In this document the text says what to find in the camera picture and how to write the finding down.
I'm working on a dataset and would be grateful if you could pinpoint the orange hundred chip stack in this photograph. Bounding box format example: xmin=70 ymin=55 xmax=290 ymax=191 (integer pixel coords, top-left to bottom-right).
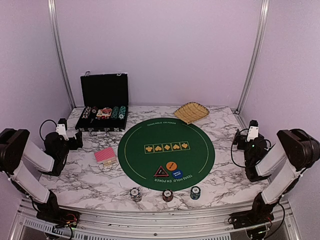
xmin=162 ymin=189 xmax=174 ymax=202

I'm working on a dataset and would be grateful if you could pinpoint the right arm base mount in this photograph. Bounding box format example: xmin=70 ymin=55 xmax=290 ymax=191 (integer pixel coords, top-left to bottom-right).
xmin=227 ymin=210 xmax=275 ymax=229

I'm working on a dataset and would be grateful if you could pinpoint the red-backed playing card deck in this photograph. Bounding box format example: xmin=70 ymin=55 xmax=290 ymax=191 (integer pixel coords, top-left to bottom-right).
xmin=94 ymin=147 xmax=118 ymax=168

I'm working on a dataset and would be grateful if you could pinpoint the blue-tan chip row in case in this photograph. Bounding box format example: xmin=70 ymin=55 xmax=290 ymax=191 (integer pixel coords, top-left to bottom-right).
xmin=81 ymin=106 xmax=91 ymax=119

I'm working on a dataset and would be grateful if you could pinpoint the triangular all-in button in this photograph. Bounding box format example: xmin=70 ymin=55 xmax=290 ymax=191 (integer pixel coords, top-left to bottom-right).
xmin=153 ymin=166 xmax=169 ymax=178

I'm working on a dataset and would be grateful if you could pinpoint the left aluminium frame post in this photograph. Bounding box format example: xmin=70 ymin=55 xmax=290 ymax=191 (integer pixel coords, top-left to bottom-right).
xmin=47 ymin=0 xmax=76 ymax=108

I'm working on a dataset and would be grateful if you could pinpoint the front aluminium rail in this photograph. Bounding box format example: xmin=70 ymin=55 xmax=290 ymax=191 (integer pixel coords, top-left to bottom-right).
xmin=8 ymin=198 xmax=301 ymax=240

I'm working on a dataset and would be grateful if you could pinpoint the right aluminium frame post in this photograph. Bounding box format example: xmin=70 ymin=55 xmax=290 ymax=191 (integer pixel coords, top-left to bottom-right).
xmin=235 ymin=0 xmax=270 ymax=115

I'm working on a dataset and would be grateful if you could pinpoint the orange big blind button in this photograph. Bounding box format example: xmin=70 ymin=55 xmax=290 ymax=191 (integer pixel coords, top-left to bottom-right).
xmin=166 ymin=161 xmax=178 ymax=171

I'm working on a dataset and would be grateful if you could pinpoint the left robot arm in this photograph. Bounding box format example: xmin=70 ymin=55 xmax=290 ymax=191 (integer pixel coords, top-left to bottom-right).
xmin=0 ymin=128 xmax=83 ymax=223

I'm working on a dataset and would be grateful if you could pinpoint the aluminium frame post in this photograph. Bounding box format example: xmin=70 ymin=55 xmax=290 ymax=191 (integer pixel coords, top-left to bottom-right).
xmin=47 ymin=0 xmax=76 ymax=108
xmin=235 ymin=0 xmax=270 ymax=115

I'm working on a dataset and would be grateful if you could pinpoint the black poker chip case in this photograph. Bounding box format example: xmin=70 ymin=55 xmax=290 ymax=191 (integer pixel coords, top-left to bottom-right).
xmin=75 ymin=73 xmax=129 ymax=133

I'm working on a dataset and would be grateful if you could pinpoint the card deck in case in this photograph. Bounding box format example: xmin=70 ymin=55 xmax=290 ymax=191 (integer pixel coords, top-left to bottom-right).
xmin=96 ymin=107 xmax=112 ymax=119

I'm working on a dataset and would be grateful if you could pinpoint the blue ten chip stack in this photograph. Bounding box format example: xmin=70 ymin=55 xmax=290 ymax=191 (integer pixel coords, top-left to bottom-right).
xmin=129 ymin=187 xmax=142 ymax=203

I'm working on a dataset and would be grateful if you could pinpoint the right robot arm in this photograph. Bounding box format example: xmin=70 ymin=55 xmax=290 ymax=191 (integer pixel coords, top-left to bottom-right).
xmin=232 ymin=126 xmax=320 ymax=224

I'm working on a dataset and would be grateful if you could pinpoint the teal chip row in case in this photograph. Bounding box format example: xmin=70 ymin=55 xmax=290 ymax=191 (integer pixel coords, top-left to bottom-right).
xmin=118 ymin=106 xmax=126 ymax=120

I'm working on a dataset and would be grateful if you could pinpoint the blue small blind button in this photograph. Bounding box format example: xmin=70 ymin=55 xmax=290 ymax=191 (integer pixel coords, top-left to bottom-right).
xmin=172 ymin=169 xmax=183 ymax=179

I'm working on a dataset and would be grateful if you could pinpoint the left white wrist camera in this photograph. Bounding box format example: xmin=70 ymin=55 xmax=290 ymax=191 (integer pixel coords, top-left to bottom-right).
xmin=56 ymin=118 xmax=69 ymax=141

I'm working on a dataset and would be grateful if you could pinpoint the round green poker mat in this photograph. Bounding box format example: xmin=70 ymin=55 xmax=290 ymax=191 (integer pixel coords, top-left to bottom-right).
xmin=117 ymin=117 xmax=216 ymax=191

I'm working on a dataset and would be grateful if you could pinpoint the green fifty chip stack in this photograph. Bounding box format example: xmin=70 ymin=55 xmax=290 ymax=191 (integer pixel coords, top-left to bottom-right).
xmin=190 ymin=186 xmax=201 ymax=200

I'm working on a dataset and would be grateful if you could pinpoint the orange-black chip row in case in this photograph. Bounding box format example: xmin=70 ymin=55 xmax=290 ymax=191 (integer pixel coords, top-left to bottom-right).
xmin=91 ymin=106 xmax=98 ymax=114

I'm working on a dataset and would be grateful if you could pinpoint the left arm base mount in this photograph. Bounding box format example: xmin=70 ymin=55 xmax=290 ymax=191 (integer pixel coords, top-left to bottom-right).
xmin=36 ymin=209 xmax=80 ymax=228

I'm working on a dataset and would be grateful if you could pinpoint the green chip row in case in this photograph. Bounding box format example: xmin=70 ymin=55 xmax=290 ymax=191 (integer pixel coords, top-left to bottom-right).
xmin=110 ymin=106 xmax=120 ymax=120

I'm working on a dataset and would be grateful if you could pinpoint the woven bamboo tray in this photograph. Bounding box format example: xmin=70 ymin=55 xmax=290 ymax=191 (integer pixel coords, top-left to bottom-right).
xmin=174 ymin=101 xmax=210 ymax=125

